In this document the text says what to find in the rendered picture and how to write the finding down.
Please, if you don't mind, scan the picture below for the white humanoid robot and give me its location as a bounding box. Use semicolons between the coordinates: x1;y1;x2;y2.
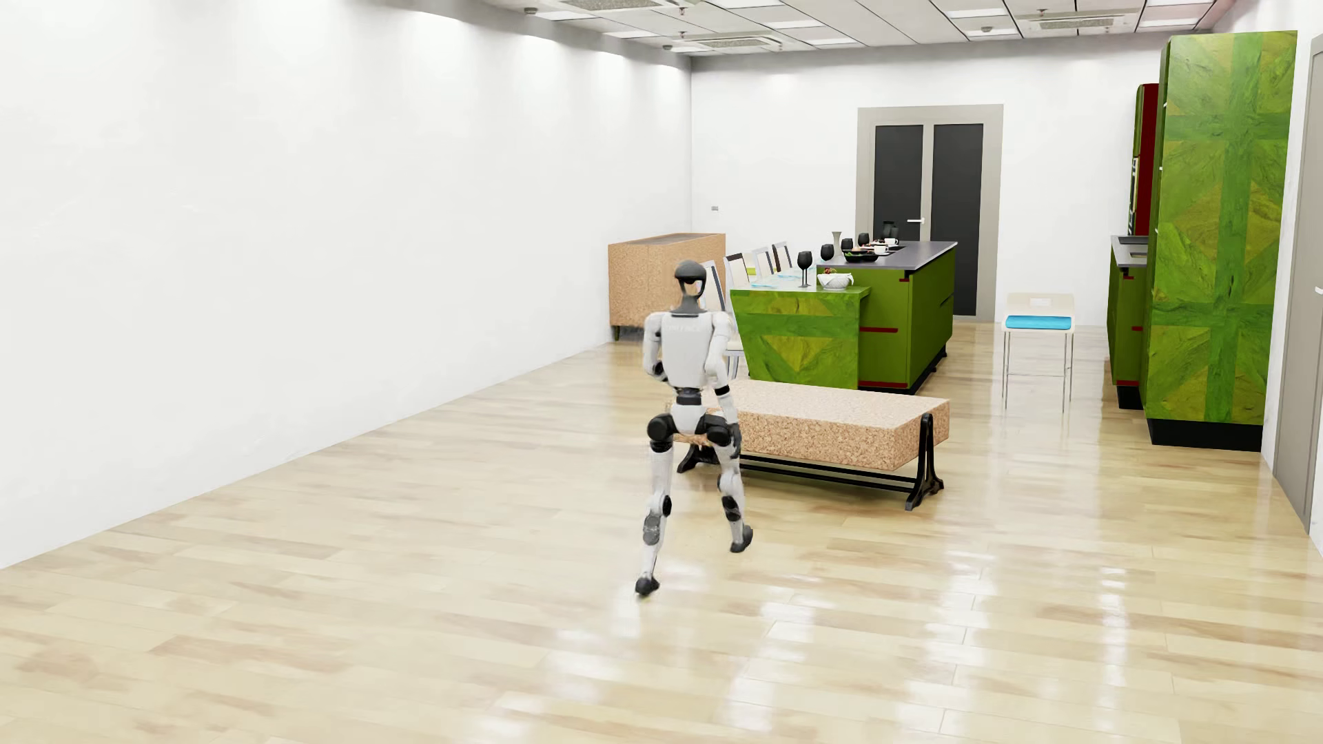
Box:
633;260;755;597

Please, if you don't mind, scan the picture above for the cork sideboard cabinet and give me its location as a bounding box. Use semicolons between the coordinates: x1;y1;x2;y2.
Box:
608;232;728;342

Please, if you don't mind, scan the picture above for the green dining table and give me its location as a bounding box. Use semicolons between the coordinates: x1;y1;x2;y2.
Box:
730;277;872;391

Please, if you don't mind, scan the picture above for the cork top coffee table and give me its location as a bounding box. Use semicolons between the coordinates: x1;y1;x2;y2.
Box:
676;378;951;512

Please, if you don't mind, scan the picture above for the green kitchen island counter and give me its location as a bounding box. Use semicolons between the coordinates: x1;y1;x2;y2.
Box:
817;240;959;395

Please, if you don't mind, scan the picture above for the grey double door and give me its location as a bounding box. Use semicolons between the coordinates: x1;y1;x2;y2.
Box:
854;103;1005;324

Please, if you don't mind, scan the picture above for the stool with blue cushion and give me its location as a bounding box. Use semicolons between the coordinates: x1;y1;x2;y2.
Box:
1001;292;1077;413

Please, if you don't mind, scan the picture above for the low green counter cabinet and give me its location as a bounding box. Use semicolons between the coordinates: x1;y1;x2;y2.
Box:
1106;234;1151;411

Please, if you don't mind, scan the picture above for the dark red tall cabinet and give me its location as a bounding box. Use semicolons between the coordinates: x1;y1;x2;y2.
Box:
1127;83;1161;238

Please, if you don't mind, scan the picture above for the tall green cabinet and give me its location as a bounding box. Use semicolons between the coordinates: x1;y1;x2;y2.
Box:
1140;30;1300;453

